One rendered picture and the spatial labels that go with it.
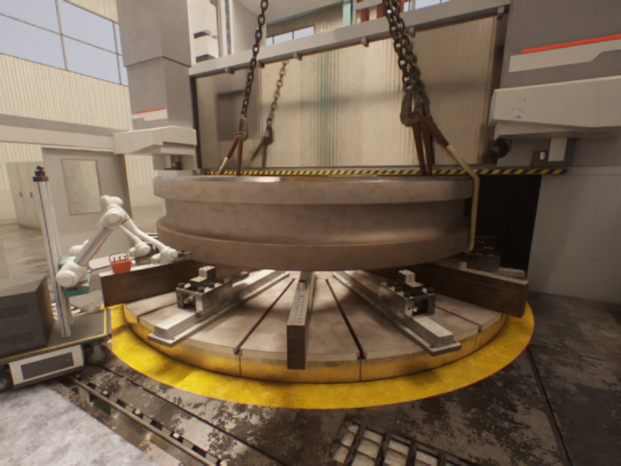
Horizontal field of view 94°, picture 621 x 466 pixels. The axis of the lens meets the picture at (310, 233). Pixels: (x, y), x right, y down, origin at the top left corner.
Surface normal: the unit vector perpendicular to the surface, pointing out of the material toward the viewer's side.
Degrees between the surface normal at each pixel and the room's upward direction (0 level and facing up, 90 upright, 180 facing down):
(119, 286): 90
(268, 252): 90
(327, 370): 90
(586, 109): 90
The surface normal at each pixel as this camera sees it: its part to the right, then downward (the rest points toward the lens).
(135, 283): 0.67, 0.14
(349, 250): 0.12, 0.19
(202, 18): -0.47, 0.18
